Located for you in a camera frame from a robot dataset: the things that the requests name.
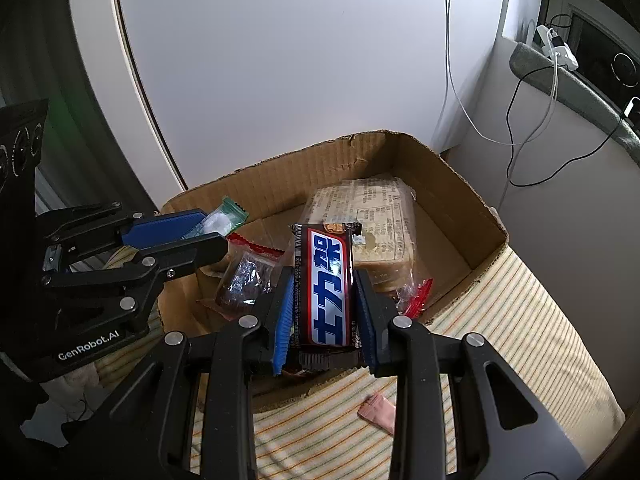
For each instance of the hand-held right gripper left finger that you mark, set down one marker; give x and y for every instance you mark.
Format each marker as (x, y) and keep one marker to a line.
(282, 320)

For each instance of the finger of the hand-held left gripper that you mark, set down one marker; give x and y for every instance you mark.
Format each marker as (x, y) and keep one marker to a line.
(190, 255)
(160, 227)

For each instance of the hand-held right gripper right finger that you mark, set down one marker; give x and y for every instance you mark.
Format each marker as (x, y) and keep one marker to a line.
(365, 320)

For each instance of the brown chocolate bar blue label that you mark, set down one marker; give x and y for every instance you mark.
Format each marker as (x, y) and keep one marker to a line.
(327, 290)

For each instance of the teal candy packet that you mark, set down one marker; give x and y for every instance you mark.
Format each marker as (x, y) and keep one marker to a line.
(222, 217)

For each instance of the clear red chocolate snack packet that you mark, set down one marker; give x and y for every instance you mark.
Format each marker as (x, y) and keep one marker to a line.
(245, 280)

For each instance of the bread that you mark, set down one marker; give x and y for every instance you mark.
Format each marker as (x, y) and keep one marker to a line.
(380, 225)

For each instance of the brown cardboard box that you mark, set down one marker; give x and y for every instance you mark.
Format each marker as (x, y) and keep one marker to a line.
(440, 195)

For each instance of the clear red and white packet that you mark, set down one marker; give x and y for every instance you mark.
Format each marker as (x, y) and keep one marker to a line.
(416, 300)

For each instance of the pink candy packet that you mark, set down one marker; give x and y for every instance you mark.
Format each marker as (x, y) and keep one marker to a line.
(377, 410)

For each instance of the striped blanket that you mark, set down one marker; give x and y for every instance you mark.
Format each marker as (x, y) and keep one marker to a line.
(525, 335)

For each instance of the grey window ledge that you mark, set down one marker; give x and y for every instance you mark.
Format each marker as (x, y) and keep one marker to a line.
(575, 85)

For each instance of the white charger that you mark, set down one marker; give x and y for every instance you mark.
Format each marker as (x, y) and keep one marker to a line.
(557, 47)

